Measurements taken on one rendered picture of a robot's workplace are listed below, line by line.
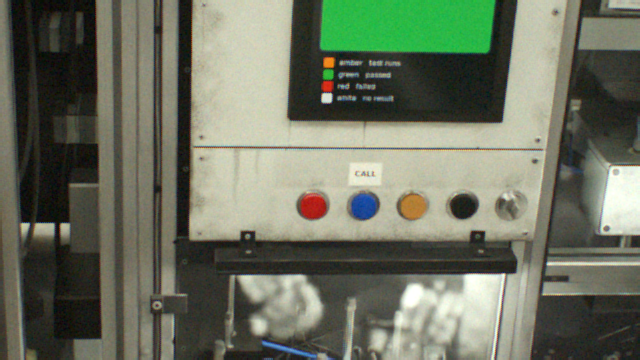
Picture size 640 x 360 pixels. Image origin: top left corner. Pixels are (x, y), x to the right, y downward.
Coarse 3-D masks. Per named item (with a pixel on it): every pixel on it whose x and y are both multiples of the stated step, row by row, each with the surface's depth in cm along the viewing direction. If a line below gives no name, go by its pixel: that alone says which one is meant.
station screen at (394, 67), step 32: (320, 0) 140; (320, 32) 142; (320, 64) 143; (352, 64) 144; (384, 64) 144; (416, 64) 145; (448, 64) 145; (480, 64) 146; (320, 96) 145; (352, 96) 146; (384, 96) 146; (416, 96) 146; (448, 96) 147; (480, 96) 147
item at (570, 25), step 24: (576, 0) 147; (576, 24) 148; (552, 120) 153; (552, 144) 154; (552, 168) 156; (552, 192) 157; (528, 288) 162; (504, 312) 164; (528, 312) 164; (504, 336) 165; (528, 336) 165
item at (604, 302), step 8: (584, 296) 190; (592, 296) 186; (600, 296) 185; (608, 296) 186; (616, 296) 186; (624, 296) 186; (632, 296) 186; (592, 304) 186; (600, 304) 186; (608, 304) 186; (616, 304) 186; (624, 304) 186; (632, 304) 187
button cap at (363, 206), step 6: (354, 198) 153; (360, 198) 152; (366, 198) 152; (372, 198) 153; (354, 204) 153; (360, 204) 153; (366, 204) 153; (372, 204) 153; (354, 210) 153; (360, 210) 153; (366, 210) 153; (372, 210) 153; (360, 216) 153; (366, 216) 153
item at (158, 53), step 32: (160, 0) 143; (160, 32) 143; (160, 64) 146; (160, 96) 147; (160, 128) 149; (160, 160) 150; (160, 192) 152; (160, 224) 154; (160, 256) 156; (160, 288) 158; (160, 320) 159; (160, 352) 161
